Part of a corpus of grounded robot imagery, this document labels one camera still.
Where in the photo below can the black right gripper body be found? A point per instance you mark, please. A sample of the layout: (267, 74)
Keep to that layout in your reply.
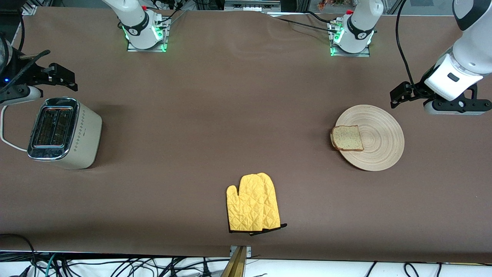
(34, 74)

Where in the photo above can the round wooden plate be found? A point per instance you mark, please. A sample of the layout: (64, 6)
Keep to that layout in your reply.
(380, 142)

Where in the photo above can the brown bread slice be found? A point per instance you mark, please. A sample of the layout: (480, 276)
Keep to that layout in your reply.
(347, 137)

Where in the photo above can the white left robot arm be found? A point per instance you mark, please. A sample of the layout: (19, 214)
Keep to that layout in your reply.
(461, 65)

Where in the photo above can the beige chrome toaster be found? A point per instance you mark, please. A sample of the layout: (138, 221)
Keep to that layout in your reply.
(86, 134)

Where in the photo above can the brown table cover sheet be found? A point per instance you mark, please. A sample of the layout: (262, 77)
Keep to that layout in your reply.
(246, 77)

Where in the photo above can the yellow quilted oven mitt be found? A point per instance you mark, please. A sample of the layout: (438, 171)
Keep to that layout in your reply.
(246, 207)
(275, 207)

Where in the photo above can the gold aluminium profile beam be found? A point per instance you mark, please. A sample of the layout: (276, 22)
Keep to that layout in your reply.
(235, 267)

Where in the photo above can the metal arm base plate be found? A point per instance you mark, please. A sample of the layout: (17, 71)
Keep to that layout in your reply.
(165, 42)
(361, 54)

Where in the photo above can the metal table corner bracket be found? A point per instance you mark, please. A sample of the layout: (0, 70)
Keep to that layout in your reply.
(30, 10)

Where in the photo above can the grey metal frame box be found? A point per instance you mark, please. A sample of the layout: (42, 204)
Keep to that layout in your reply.
(250, 5)

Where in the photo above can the small grey metal bracket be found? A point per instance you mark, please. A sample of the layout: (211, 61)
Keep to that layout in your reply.
(249, 251)

